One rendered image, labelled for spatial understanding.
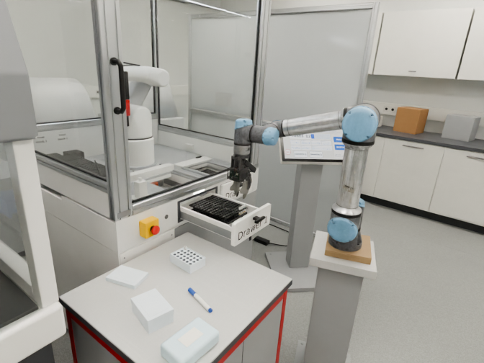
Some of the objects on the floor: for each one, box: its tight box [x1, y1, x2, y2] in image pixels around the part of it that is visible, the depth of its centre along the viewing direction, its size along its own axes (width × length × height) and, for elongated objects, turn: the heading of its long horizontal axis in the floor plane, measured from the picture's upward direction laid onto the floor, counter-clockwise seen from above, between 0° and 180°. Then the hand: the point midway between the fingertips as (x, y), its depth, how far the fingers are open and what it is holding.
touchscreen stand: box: [265, 164, 323, 292], centre depth 246 cm, size 50×45×102 cm
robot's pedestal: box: [294, 230, 377, 363], centre depth 164 cm, size 30×30×76 cm
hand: (241, 194), depth 152 cm, fingers open, 3 cm apart
